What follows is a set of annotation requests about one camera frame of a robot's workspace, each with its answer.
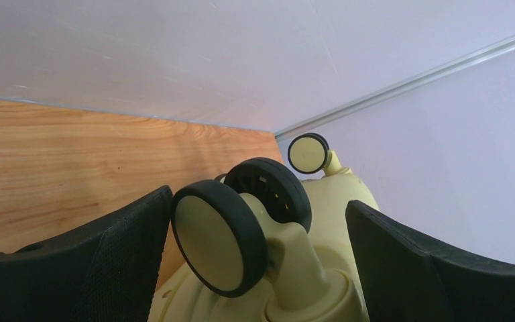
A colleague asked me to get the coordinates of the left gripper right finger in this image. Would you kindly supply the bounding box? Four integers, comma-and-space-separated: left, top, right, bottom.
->
346, 201, 515, 321

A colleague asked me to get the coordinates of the cream suitcase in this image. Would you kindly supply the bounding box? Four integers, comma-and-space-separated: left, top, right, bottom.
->
149, 133, 377, 321

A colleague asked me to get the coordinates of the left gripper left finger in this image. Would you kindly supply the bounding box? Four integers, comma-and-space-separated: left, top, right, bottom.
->
0, 185, 172, 321

